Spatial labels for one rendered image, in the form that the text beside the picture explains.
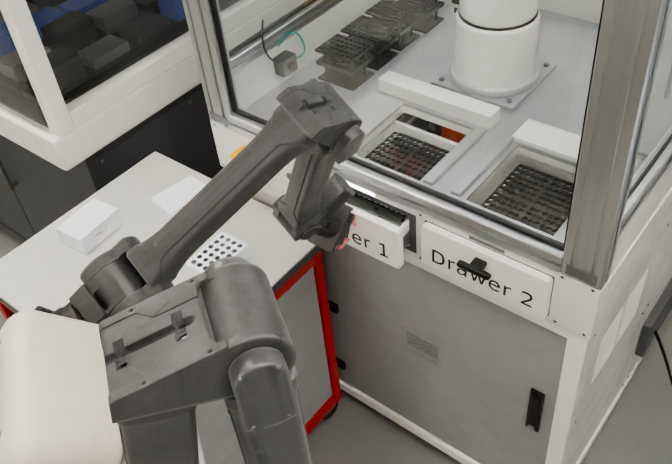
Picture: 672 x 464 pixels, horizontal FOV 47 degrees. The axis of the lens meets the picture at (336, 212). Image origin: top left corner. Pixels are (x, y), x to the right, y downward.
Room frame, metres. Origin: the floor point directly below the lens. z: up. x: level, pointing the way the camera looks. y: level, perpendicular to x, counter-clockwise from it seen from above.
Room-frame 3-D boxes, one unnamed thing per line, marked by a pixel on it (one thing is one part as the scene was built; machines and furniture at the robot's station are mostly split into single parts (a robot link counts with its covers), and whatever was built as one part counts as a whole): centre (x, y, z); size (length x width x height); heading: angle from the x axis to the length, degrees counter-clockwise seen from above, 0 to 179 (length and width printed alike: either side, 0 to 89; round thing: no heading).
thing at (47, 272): (1.33, 0.45, 0.38); 0.62 x 0.58 x 0.76; 47
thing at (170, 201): (1.53, 0.39, 0.77); 0.13 x 0.09 x 0.02; 129
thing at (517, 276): (1.06, -0.28, 0.87); 0.29 x 0.02 x 0.11; 47
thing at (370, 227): (1.24, -0.02, 0.87); 0.29 x 0.02 x 0.11; 47
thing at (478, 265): (1.04, -0.27, 0.91); 0.07 x 0.04 x 0.01; 47
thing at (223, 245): (1.27, 0.28, 0.78); 0.12 x 0.08 x 0.04; 139
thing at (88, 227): (1.43, 0.61, 0.79); 0.13 x 0.09 x 0.05; 143
